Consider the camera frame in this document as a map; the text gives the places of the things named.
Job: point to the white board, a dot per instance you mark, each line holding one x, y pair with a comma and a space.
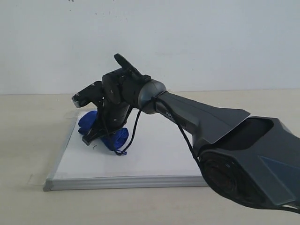
157, 157

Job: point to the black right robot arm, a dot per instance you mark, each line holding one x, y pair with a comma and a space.
251, 160

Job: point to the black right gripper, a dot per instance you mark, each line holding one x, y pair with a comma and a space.
110, 118

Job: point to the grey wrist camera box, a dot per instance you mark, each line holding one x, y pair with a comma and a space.
91, 94

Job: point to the blue cloth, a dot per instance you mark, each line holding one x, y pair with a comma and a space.
119, 138

